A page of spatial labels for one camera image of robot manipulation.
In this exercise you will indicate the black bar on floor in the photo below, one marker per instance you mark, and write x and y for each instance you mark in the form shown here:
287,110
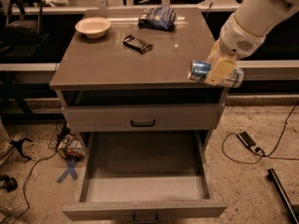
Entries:
292,209

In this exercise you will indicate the blue tape cross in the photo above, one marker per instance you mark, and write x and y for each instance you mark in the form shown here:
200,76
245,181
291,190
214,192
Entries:
70,170

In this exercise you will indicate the white ceramic bowl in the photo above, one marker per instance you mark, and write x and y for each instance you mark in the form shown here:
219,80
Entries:
93,27

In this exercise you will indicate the snack packets on floor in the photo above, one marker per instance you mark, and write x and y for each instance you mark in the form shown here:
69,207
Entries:
71,148

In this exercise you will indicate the blue chip bag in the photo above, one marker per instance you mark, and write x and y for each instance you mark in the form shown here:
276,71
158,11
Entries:
159,18

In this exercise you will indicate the black chair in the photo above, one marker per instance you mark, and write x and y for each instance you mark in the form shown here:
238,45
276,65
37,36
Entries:
22,35

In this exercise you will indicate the blue silver redbull can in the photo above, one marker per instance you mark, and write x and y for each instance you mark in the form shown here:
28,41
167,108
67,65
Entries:
199,71

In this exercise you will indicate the grey drawer cabinet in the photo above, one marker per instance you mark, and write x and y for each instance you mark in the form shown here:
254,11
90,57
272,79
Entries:
104,72

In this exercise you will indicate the black caster wheel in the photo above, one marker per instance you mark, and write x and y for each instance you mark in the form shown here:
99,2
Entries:
8,183

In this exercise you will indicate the black snack bar wrapper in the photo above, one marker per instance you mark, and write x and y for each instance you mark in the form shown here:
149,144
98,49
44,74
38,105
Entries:
137,44

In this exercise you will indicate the open bottom drawer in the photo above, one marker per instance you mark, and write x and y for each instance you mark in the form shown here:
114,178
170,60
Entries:
144,177

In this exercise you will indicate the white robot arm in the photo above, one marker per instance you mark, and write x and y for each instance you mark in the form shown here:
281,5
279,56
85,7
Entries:
244,31

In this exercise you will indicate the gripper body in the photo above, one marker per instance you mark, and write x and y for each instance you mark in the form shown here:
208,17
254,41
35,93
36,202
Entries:
237,37

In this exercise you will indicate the closed middle drawer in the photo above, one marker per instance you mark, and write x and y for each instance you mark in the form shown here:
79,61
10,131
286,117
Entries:
142,118

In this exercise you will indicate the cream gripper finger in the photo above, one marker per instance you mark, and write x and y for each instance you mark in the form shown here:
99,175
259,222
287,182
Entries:
219,71

